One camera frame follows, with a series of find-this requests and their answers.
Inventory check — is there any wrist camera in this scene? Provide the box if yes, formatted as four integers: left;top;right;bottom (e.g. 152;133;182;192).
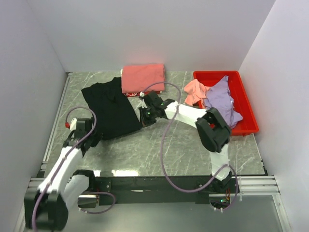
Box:
139;90;163;108
65;118;93;137

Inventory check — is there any purple cable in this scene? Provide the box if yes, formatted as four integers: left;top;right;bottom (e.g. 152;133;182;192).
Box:
31;106;116;232
140;82;239;211

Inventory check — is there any black t shirt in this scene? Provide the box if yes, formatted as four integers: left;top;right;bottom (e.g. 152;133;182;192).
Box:
82;77;142;140

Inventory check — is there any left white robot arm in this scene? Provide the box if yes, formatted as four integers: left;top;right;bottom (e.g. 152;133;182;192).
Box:
24;118;97;232

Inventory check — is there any folded pink t shirt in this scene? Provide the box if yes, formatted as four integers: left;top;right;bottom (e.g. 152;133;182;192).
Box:
121;64;165;94

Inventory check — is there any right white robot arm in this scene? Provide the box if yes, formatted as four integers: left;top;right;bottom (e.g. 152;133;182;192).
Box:
139;96;237;193

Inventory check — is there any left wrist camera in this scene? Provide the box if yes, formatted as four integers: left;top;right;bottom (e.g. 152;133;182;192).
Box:
65;118;93;137

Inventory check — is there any crumpled salmon t shirt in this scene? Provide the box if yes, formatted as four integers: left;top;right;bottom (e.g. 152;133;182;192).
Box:
184;79;210;106

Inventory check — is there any aluminium frame rail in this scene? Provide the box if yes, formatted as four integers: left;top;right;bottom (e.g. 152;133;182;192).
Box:
24;176;281;198

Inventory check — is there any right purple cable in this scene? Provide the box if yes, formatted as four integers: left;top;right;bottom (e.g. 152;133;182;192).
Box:
140;82;239;211

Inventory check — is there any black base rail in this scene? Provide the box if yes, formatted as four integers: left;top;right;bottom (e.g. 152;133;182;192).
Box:
82;176;239;205

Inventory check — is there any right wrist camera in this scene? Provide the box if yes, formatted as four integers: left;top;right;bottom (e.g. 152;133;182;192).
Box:
139;90;163;108

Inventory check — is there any crumpled lavender t shirt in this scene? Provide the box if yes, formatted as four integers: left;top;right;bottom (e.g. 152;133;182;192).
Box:
203;75;243;129

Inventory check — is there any red plastic bin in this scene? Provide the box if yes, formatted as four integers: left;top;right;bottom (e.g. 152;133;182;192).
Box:
193;71;259;136

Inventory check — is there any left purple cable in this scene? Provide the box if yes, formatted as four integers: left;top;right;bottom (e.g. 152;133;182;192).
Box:
31;106;116;232

